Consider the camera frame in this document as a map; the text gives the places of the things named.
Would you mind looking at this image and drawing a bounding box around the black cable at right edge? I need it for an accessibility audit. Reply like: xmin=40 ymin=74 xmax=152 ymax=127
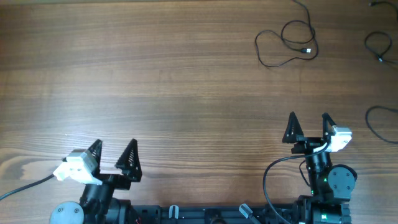
xmin=364 ymin=105 xmax=398 ymax=144

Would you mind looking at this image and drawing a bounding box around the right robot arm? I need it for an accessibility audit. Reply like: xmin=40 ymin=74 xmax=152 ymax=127
xmin=282 ymin=112 xmax=358 ymax=224

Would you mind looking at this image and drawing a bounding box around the left camera black cable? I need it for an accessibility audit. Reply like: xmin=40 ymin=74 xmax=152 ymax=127
xmin=0 ymin=174 xmax=56 ymax=202

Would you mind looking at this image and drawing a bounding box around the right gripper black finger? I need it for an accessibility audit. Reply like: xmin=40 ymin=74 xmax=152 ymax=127
xmin=322 ymin=113 xmax=336 ymax=139
xmin=282 ymin=112 xmax=304 ymax=144

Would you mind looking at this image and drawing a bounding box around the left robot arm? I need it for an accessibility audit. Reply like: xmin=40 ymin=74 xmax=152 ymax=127
xmin=49 ymin=139 xmax=142 ymax=224

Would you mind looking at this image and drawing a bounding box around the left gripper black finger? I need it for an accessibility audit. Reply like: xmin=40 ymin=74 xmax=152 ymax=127
xmin=115 ymin=139 xmax=142 ymax=182
xmin=88 ymin=139 xmax=103 ymax=174

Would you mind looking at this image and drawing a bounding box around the camera black cable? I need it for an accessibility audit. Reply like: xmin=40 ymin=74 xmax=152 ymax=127
xmin=0 ymin=174 xmax=56 ymax=202
xmin=262 ymin=143 xmax=330 ymax=224

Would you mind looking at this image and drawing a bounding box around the right camera black cable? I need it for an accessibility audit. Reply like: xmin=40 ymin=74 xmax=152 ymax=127
xmin=262 ymin=143 xmax=330 ymax=224

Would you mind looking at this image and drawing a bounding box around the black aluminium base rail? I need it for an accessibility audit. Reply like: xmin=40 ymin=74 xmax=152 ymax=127
xmin=124 ymin=203 xmax=352 ymax=224

